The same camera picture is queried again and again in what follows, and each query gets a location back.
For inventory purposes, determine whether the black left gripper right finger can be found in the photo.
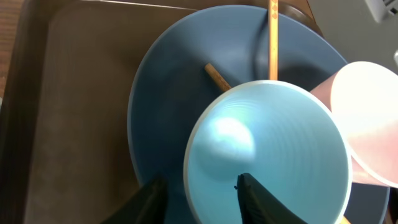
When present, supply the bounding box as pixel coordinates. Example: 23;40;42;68
234;173;307;224

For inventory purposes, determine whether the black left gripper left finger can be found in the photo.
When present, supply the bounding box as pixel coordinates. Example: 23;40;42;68
101;177;168;224

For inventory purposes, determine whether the light blue cup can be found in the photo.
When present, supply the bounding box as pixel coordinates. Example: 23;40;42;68
183;80;352;223

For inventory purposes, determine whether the pink cup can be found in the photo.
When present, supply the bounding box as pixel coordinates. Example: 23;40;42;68
311;61;397;188

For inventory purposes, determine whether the grey dishwasher rack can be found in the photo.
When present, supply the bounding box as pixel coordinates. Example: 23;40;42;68
308;0;397;73

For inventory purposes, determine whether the brown serving tray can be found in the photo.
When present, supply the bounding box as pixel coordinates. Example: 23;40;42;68
0;0;324;224

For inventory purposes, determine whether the dark blue plate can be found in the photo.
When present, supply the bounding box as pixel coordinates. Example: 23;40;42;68
127;5;389;223

